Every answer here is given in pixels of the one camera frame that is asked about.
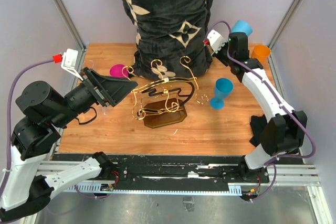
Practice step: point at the clear wine glass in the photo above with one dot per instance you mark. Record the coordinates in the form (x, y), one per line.
(105, 111)

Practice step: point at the aluminium frame post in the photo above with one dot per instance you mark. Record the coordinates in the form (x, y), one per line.
(70, 24)
(284, 22)

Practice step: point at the aluminium frame post right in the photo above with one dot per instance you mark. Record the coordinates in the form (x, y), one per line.
(284, 22)

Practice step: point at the black cloth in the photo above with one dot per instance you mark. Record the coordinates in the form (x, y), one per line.
(257, 125)

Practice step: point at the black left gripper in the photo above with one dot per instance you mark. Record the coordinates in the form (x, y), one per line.
(107, 89)

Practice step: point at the magenta wine glass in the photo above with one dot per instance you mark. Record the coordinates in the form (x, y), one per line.
(119, 70)

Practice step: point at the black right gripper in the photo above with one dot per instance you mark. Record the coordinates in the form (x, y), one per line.
(217, 54)

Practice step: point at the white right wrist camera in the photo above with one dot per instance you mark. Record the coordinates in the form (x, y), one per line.
(215, 40)

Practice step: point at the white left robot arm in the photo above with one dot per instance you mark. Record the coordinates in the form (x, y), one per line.
(24, 192)

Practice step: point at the orange wine glass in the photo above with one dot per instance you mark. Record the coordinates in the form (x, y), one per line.
(261, 53)

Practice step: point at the aluminium frame post left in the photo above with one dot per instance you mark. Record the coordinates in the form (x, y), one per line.
(70, 24)

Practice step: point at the gold wire wine glass rack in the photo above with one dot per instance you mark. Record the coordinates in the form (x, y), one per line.
(161, 103)

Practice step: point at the blue wine glass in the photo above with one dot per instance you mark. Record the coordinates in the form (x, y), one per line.
(222, 89)
(243, 27)

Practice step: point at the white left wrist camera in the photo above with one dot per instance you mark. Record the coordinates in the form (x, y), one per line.
(68, 61)

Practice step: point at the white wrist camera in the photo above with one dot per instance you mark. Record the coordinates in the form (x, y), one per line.
(215, 40)
(68, 61)

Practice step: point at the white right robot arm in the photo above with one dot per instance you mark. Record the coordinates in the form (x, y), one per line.
(284, 129)

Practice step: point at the black floral plush blanket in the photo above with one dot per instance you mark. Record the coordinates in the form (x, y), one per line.
(169, 37)

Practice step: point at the blue wine glass front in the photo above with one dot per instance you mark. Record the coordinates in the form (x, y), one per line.
(243, 27)

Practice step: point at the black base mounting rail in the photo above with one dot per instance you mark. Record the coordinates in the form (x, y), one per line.
(178, 172)

